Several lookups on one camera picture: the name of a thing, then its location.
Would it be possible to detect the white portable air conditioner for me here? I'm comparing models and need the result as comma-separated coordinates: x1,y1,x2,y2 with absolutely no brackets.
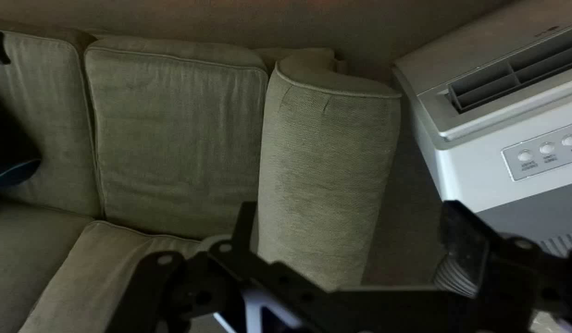
393,0,572,257

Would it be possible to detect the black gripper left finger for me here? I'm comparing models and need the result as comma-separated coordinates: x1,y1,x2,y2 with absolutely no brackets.
106,201,333,333

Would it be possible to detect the beige fabric sofa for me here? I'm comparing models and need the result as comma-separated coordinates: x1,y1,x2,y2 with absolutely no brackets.
0,26,402,333

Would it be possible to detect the dark blue throw pillow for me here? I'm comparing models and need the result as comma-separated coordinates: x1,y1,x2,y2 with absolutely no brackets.
0,29,43,190

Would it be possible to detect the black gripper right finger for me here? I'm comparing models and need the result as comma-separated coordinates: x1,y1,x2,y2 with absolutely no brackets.
365,201,572,333

